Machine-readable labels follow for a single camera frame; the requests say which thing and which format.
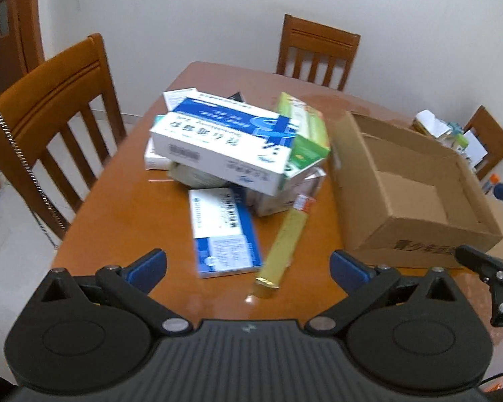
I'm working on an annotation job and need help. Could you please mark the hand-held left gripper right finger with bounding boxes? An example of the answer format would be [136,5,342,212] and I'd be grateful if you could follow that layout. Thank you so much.
[304,249,464,338]

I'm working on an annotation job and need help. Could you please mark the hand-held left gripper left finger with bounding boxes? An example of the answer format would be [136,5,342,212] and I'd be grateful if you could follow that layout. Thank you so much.
[36,248,194,338]

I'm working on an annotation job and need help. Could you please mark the brown cardboard box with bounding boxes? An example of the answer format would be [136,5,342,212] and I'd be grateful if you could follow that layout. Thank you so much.
[327,111,503,269]

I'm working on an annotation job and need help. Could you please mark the long gold box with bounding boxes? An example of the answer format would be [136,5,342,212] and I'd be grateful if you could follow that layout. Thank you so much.
[254,195,315,300]

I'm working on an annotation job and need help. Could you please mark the blue white capsule box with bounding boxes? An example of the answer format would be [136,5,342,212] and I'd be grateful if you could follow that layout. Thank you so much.
[188,188,263,279]

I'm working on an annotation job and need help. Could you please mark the teal black white medicine box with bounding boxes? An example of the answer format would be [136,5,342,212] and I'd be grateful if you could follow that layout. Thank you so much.
[168,161,231,189]

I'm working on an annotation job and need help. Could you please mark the plain white medicine box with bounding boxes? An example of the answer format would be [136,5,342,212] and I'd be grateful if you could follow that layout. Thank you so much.
[145,138,172,171]

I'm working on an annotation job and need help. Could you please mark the green bear medicine box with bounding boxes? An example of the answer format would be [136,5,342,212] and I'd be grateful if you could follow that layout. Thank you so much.
[274,92,332,177]

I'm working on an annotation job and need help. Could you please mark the large blue white medicine box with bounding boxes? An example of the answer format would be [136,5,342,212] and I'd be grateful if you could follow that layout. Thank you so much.
[150,97,296,197]

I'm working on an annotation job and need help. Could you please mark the wooden desktop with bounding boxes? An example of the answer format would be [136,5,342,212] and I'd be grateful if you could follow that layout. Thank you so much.
[52,61,503,331]

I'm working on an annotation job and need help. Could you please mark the white paper sheets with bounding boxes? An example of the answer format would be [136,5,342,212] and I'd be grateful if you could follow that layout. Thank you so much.
[465,128,490,169]

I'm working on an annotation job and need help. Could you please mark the wooden chair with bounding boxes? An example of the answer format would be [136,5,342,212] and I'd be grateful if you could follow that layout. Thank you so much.
[0,33,128,239]
[277,14,361,91]
[463,105,503,181]

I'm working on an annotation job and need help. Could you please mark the white tissue pack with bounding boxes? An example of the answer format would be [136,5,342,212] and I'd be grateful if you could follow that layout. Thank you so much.
[411,110,447,140]

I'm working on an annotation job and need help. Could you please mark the metal bead chain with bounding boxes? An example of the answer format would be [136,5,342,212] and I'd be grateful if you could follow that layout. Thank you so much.
[0,103,68,249]

